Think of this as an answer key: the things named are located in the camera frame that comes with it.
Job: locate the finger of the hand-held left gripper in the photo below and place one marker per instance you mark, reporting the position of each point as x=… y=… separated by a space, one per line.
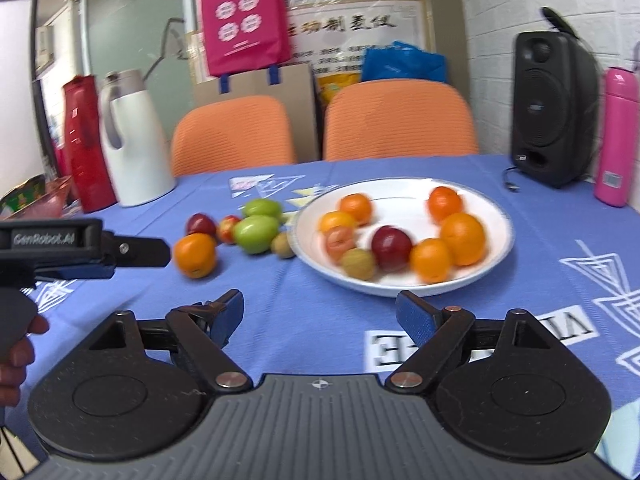
x=140 y=251

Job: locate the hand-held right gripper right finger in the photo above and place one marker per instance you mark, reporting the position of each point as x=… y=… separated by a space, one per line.
x=415 y=317

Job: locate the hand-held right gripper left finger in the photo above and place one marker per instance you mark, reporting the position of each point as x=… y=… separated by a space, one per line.
x=230 y=315

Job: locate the large orange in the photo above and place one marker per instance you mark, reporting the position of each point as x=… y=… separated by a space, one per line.
x=195 y=256

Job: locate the tangerine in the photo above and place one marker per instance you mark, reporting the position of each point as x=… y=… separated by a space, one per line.
x=431 y=261
x=445 y=204
x=356 y=208

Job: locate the dark red plum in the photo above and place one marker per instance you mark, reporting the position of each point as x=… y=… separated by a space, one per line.
x=391 y=249

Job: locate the kiwi fruit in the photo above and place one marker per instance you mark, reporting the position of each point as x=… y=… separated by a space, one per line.
x=283 y=246
x=359 y=264

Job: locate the large green apple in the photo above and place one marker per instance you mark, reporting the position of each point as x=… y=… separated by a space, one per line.
x=256 y=234

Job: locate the red nectarine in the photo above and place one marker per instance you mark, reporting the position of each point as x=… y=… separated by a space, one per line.
x=341 y=244
x=227 y=229

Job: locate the white plate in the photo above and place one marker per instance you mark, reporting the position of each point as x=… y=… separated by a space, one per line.
x=400 y=210

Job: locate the small green apple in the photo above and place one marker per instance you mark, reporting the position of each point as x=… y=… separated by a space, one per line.
x=262 y=207

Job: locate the yellow orange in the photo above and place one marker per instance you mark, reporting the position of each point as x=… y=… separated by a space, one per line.
x=336 y=221

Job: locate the person's left hand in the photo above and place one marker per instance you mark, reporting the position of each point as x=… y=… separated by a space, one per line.
x=15 y=370

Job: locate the pink transparent bowl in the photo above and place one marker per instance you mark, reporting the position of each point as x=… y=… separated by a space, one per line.
x=55 y=197

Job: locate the blue printed tablecloth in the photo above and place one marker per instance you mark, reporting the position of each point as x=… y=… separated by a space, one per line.
x=280 y=300

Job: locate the green gold snack packet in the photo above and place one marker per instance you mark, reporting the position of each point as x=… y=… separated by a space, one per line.
x=25 y=195

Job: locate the red thermos jug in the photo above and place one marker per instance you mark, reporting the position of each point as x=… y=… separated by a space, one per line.
x=85 y=160

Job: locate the white thermos jug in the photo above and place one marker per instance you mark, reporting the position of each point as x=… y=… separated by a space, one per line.
x=140 y=160

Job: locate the orange fabric chair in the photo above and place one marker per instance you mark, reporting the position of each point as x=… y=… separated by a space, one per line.
x=400 y=120
x=230 y=135

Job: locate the yellow snack bag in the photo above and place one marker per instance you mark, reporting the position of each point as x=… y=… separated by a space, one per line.
x=335 y=87

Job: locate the black speaker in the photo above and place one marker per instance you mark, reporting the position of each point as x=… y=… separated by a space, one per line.
x=550 y=110

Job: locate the blue plastic bag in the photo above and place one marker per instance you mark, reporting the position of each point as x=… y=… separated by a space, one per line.
x=400 y=65

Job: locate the magenta tote bag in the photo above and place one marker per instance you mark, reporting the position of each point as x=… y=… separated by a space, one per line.
x=245 y=20

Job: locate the pink bottle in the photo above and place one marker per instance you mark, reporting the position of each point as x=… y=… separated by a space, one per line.
x=617 y=135

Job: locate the wall poster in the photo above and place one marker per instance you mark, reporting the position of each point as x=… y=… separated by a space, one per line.
x=350 y=25

